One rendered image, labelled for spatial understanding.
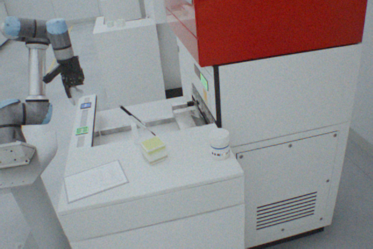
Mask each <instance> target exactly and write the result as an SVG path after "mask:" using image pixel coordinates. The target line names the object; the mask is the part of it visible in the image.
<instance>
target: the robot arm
mask: <svg viewBox="0 0 373 249"><path fill-rule="evenodd" d="M1 33H2V35H3V36H5V37H7V38H9V39H11V40H14V41H19V42H24V43H25V46H26V47H27V48H28V50H29V65H28V86H29V95H28V97H27V98H26V99H25V103H21V102H20V100H19V99H7V100H2V101H0V145H2V144H6V143H12V142H16V141H22V142H25V143H26V139H25V137H24V135H23V132H22V125H44V124H48V123H50V121H51V119H52V113H53V105H52V103H49V98H47V97H46V84H48V83H50V82H51V81H52V80H53V79H54V78H55V77H56V76H58V75H59V74H60V73H61V78H62V84H63V86H64V89H65V93H66V95H67V97H68V99H69V101H70V103H71V104H73V105H74V106H75V100H76V99H79V98H81V97H82V96H83V95H82V94H83V90H82V89H78V88H77V87H76V86H79V85H83V81H84V78H85V77H84V74H83V68H82V67H81V66H80V62H79V56H78V55H75V56H74V52H73V48H72V44H71V40H70V38H69V31H68V26H67V24H66V21H65V19H63V18H56V19H52V20H40V19H28V18H24V17H16V16H13V17H12V16H7V17H6V18H5V20H4V21H3V22H2V23H1ZM50 44H51V45H52V47H53V53H54V57H55V59H56V61H57V63H58V64H59V65H58V66H56V67H55V68H54V69H53V70H52V71H50V72H49V73H47V74H45V63H46V50H47V49H48V48H49V45H50Z"/></svg>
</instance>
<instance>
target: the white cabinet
mask: <svg viewBox="0 0 373 249"><path fill-rule="evenodd" d="M244 239H245V209H244V203H241V204H237V205H233V206H228V207H225V208H220V209H215V210H212V211H207V212H202V213H197V214H194V215H189V216H185V217H182V218H176V219H172V220H168V221H164V222H160V223H155V224H152V225H147V226H142V227H137V228H134V229H130V230H125V231H124V230H123V231H120V232H115V233H110V234H106V235H103V236H96V237H91V238H88V239H83V240H76V241H72V242H70V245H71V247H72V249H244Z"/></svg>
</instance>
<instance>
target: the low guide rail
mask: <svg viewBox="0 0 373 249"><path fill-rule="evenodd" d="M143 122H144V123H145V127H152V126H155V125H161V124H168V123H171V122H175V118H174V116H173V115H171V116H168V117H161V118H155V119H151V120H144V121H143ZM130 130H132V127H131V124H125V125H120V126H116V127H110V128H104V129H100V133H101V135H108V134H114V133H117V132H124V131H130Z"/></svg>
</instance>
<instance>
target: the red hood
mask: <svg viewBox="0 0 373 249"><path fill-rule="evenodd" d="M164 1H165V6H166V15H167V24H168V25H169V27H170V28H171V30H172V31H173V32H174V34H175V35H176V36H177V37H178V39H179V40H181V42H182V43H183V45H184V46H185V47H186V49H187V50H188V51H189V53H190V54H191V55H192V57H193V58H194V60H195V61H196V62H197V63H198V64H199V65H200V67H205V66H211V65H218V64H225V63H229V62H236V61H243V60H247V59H254V58H262V57H268V56H276V55H283V54H289V53H294V52H300V51H306V50H313V49H317V48H318V49H321V48H328V47H334V46H338V45H344V44H346V45H348V44H354V43H360V42H362V39H363V33H364V23H365V17H366V11H367V1H368V0H164Z"/></svg>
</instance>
